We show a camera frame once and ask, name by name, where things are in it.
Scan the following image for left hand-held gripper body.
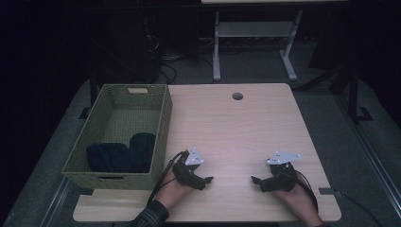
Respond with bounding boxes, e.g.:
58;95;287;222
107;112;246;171
171;147;206;192

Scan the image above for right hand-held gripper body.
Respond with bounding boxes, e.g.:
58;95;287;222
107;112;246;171
260;150;303;193

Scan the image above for dark navy shirt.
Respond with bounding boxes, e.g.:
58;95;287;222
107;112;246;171
85;131;157;174

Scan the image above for green woven basket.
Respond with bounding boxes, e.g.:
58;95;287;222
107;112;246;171
61;83;174;191

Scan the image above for person's left hand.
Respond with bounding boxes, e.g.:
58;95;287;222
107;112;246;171
155;169;192;210

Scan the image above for person's right hand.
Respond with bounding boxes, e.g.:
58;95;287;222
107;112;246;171
273;174;323;226

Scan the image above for black metal stand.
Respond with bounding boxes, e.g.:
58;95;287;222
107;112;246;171
296;61;375;125

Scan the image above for white metal rack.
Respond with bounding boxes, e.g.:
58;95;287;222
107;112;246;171
200;0;348;82

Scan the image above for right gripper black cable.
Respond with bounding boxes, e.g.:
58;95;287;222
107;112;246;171
292;169;320;216

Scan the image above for black cable on floor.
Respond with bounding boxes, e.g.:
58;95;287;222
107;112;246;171
333;189;376;227

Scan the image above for metal floor rail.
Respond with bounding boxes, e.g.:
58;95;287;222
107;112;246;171
38;175;75;227
334;94;401;218

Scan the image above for tangled black floor cables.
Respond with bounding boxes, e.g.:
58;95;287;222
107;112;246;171
143;32;216;85

